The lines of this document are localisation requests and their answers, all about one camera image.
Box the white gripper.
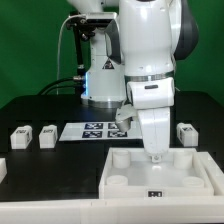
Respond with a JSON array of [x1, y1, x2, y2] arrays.
[[138, 107, 170, 163]]

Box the white square tabletop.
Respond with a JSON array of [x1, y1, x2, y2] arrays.
[[99, 148, 214, 199]]

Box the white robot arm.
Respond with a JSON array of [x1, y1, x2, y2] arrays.
[[67, 0, 198, 162]]

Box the white right fence piece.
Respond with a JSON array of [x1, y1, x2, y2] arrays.
[[198, 152, 224, 196]]

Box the white fence piece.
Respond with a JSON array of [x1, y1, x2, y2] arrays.
[[0, 158, 7, 184], [198, 152, 224, 196]]

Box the white sheet with tags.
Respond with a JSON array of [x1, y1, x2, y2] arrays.
[[60, 121, 142, 141]]

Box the white left fence piece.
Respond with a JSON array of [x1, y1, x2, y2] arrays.
[[0, 158, 7, 184]]

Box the white front rail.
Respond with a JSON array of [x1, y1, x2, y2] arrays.
[[0, 196, 224, 224]]

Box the black camera stand pole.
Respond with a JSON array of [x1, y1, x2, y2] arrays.
[[73, 23, 85, 85]]

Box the black base cables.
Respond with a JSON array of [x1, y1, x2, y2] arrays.
[[37, 77, 86, 96]]

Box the black camera on stand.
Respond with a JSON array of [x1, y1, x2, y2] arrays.
[[67, 12, 117, 27]]

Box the grey camera cable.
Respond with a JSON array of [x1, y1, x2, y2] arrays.
[[55, 13, 84, 96]]

